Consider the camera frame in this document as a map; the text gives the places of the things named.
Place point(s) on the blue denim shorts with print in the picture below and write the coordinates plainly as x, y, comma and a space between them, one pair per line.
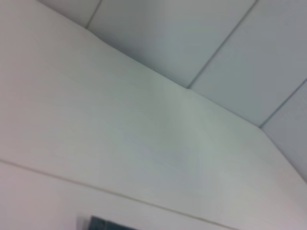
108, 224

